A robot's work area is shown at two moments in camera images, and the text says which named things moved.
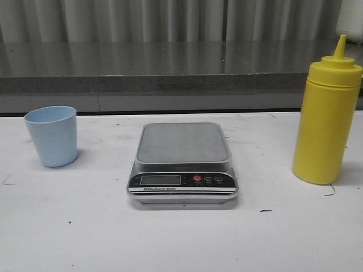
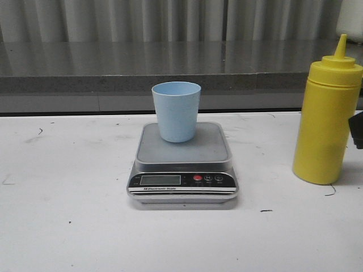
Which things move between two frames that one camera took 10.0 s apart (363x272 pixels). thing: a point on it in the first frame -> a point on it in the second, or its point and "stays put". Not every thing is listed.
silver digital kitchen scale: [182, 163] stays put
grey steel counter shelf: [159, 76] stays put
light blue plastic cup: [54, 130] -> [177, 105]
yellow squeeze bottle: [327, 118] stays put
